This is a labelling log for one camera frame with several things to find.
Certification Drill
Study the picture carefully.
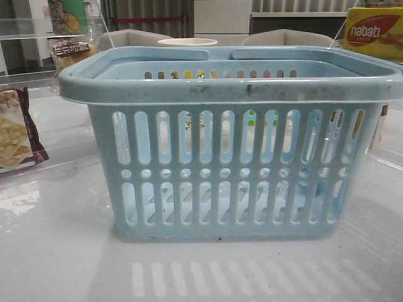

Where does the bread slice package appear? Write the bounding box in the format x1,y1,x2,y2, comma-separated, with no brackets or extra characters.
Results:
52,40,96,72

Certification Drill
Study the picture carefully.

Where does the light blue plastic basket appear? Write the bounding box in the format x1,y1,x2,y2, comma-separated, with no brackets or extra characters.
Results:
59,46,402,241

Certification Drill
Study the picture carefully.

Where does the grey armchair left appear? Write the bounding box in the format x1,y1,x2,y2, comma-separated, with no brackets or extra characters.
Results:
96,29,172,53

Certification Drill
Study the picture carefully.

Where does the grey armchair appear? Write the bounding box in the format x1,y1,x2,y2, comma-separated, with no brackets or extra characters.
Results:
242,29,334,47
96,29,172,53

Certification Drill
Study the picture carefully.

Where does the grey armchair right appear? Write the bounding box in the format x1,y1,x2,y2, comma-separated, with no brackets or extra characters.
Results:
242,29,334,47

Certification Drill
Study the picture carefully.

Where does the maroon cracker snack bag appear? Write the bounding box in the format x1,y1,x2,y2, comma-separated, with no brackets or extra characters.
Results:
1,87,49,174

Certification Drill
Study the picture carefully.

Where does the green cartoon snack can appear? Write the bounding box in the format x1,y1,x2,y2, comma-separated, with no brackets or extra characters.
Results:
47,0,88,34

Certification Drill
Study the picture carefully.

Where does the clear acrylic display shelf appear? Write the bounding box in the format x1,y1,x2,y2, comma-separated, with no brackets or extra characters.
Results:
1,13,108,96

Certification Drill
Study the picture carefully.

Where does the yellow nabati wafer box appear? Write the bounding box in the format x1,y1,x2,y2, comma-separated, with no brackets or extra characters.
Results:
341,6,402,62

